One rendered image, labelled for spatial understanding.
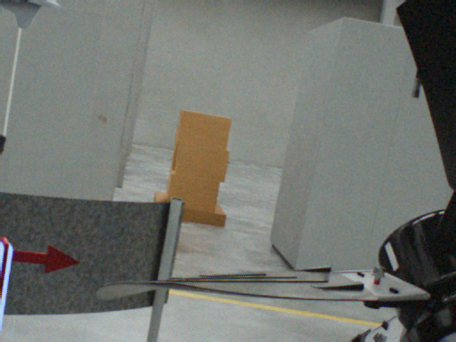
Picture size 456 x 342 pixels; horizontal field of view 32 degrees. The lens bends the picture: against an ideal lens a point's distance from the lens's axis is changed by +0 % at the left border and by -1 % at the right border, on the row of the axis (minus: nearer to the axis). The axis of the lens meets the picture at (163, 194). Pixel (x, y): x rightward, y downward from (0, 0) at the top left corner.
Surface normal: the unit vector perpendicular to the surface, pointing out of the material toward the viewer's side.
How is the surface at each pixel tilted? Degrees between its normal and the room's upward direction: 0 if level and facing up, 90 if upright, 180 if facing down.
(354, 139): 90
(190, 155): 90
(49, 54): 90
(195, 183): 90
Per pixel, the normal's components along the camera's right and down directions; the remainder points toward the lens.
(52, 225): 0.56, 0.19
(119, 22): 0.03, 0.13
